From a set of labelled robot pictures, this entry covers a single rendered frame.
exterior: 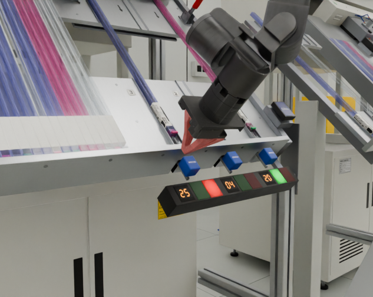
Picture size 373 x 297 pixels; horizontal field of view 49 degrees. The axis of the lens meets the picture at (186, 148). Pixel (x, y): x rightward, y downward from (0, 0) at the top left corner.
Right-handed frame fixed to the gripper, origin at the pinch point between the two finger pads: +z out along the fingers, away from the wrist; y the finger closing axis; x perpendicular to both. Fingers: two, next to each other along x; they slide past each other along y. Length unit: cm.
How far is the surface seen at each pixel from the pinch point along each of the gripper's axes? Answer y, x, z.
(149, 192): -16.7, -12.5, 34.4
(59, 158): 22.0, -0.3, 1.2
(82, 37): -14, -67, 28
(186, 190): 0.9, 5.9, 3.8
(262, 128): -28.2, -6.6, 2.6
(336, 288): -121, 25, 74
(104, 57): -96, -169, 113
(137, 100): 1.6, -14.5, 3.3
